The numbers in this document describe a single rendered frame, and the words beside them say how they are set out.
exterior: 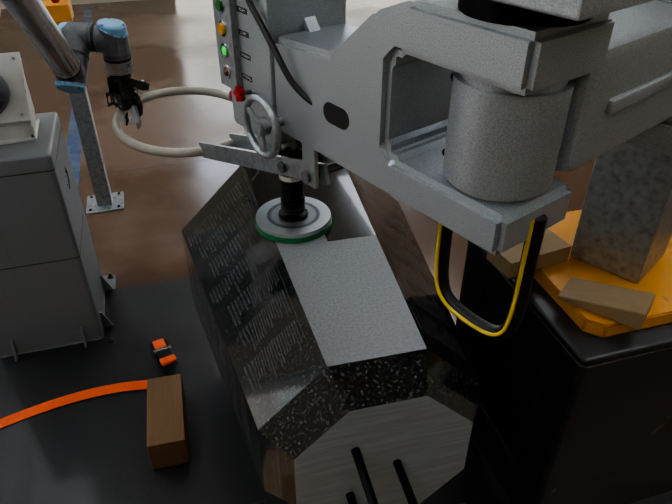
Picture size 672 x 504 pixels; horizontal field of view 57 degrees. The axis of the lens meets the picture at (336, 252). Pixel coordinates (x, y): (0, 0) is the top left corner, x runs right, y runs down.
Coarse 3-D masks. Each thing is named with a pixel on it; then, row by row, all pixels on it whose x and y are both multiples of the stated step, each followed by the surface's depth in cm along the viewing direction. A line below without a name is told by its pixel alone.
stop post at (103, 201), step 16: (48, 0) 287; (64, 0) 287; (64, 16) 283; (80, 96) 307; (80, 112) 311; (80, 128) 315; (96, 144) 322; (96, 160) 327; (96, 176) 332; (96, 192) 337; (96, 208) 340; (112, 208) 340
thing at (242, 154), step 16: (208, 144) 190; (240, 144) 197; (224, 160) 184; (240, 160) 176; (256, 160) 168; (272, 160) 160; (288, 160) 154; (320, 160) 162; (288, 176) 157; (304, 176) 143; (320, 176) 144
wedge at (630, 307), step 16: (576, 288) 156; (592, 288) 155; (608, 288) 154; (624, 288) 152; (576, 304) 152; (592, 304) 149; (608, 304) 148; (624, 304) 147; (640, 304) 146; (624, 320) 146; (640, 320) 144
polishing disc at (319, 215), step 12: (264, 204) 179; (276, 204) 179; (312, 204) 179; (324, 204) 179; (264, 216) 174; (276, 216) 174; (312, 216) 174; (324, 216) 174; (264, 228) 168; (276, 228) 168; (288, 228) 168; (300, 228) 168; (312, 228) 168; (324, 228) 170
